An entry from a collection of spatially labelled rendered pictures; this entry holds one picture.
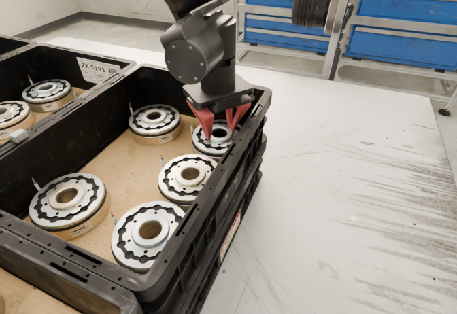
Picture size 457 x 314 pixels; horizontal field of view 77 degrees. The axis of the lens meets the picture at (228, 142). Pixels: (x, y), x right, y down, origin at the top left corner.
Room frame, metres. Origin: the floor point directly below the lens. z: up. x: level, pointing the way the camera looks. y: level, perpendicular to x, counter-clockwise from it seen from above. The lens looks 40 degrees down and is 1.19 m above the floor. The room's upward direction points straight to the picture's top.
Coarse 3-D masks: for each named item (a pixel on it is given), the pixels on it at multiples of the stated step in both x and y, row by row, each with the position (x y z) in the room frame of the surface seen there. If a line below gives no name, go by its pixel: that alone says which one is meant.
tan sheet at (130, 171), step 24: (192, 120) 0.51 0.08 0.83; (120, 144) 0.43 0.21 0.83; (168, 144) 0.43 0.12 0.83; (96, 168) 0.36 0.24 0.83; (120, 168) 0.36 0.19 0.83; (144, 168) 0.36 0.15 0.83; (120, 192) 0.31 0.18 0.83; (144, 192) 0.31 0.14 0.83; (120, 216) 0.26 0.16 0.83; (72, 240) 0.22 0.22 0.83; (96, 240) 0.22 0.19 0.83
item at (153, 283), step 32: (96, 96) 0.44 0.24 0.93; (256, 128) 0.38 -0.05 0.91; (0, 160) 0.28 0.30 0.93; (0, 224) 0.18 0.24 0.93; (32, 224) 0.18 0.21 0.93; (192, 224) 0.18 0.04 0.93; (64, 256) 0.14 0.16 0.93; (96, 256) 0.14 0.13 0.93; (160, 256) 0.14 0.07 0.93; (128, 288) 0.11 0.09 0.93; (160, 288) 0.12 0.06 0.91
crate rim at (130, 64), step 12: (24, 48) 0.66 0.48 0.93; (36, 48) 0.67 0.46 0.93; (48, 48) 0.67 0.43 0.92; (60, 48) 0.66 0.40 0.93; (72, 48) 0.66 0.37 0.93; (0, 60) 0.59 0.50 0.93; (108, 60) 0.60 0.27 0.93; (120, 60) 0.59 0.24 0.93; (132, 60) 0.59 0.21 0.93; (120, 72) 0.54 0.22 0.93; (84, 96) 0.44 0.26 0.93; (60, 108) 0.40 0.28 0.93; (48, 120) 0.37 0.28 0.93; (12, 144) 0.31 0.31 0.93
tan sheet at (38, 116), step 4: (76, 88) 0.65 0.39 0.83; (76, 92) 0.63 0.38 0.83; (80, 92) 0.63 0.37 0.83; (36, 112) 0.54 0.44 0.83; (48, 112) 0.54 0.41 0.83; (36, 116) 0.52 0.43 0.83; (40, 116) 0.52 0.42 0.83; (44, 116) 0.52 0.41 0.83; (36, 120) 0.51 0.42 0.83; (4, 140) 0.44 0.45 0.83; (0, 144) 0.43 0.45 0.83
